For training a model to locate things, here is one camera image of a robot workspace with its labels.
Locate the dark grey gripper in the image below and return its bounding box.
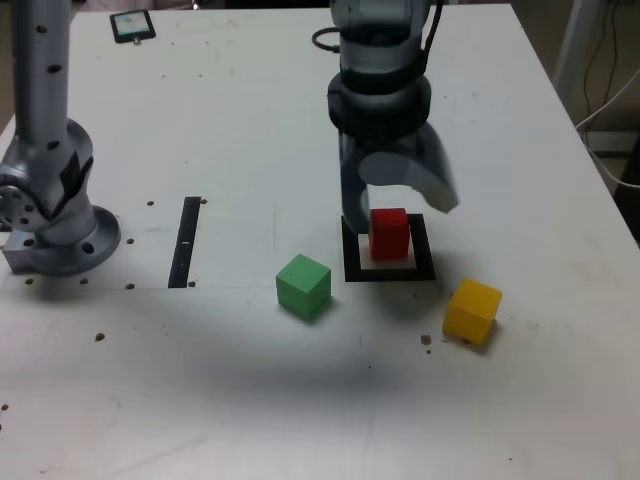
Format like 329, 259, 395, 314
338, 127, 460, 235

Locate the red cube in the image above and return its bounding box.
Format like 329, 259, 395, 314
368, 207, 412, 261

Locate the green cube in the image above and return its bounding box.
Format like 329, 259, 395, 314
275, 253, 333, 322

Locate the yellow cube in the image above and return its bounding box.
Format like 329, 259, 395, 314
442, 277, 504, 346

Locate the black tape square outline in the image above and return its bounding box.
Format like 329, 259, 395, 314
340, 213, 437, 284

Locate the black tape strip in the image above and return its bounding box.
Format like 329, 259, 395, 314
167, 196, 202, 290

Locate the black smartphone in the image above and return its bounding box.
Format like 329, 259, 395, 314
109, 9, 157, 46

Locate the black camera cable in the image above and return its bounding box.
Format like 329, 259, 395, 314
312, 0, 445, 66

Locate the white cable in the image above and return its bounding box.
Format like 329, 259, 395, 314
574, 67, 640, 189

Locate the white metal post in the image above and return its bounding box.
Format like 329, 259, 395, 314
552, 0, 599, 109

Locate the thin dark background cable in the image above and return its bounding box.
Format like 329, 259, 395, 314
582, 0, 624, 119

